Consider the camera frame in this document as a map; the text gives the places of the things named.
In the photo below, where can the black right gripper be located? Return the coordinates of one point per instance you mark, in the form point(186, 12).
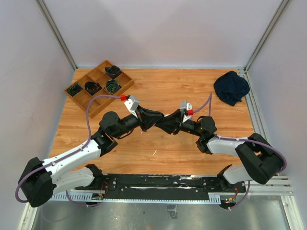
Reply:
point(173, 124)

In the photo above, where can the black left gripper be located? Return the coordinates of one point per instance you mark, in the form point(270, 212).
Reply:
point(147, 122)

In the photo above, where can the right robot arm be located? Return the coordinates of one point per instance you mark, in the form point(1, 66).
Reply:
point(259, 160)

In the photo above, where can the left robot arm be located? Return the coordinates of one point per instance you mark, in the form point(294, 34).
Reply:
point(40, 179)

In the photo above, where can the black yellow rolled tie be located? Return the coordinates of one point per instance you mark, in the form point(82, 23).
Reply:
point(112, 86)

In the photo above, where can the wooden compartment tray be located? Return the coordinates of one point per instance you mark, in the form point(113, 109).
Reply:
point(101, 84)

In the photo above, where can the black dotted rolled tie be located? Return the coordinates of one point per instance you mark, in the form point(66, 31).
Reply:
point(113, 71)

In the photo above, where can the black orange rolled tie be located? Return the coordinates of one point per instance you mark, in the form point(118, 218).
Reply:
point(92, 87)

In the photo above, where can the dark blue crumpled cloth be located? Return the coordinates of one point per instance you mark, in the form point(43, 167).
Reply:
point(230, 88)

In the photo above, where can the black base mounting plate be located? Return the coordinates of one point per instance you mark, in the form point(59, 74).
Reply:
point(160, 187)

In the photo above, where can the dark green rolled tie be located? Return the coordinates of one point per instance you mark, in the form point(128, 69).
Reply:
point(74, 89)

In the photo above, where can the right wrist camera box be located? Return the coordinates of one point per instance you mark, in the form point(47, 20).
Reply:
point(185, 107)

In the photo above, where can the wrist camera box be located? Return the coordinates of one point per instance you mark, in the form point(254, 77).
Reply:
point(132, 104)
point(185, 107)

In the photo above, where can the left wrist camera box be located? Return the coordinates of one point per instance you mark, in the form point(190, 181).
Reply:
point(132, 104)

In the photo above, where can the aluminium frame rail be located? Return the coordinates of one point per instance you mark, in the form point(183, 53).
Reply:
point(166, 202)

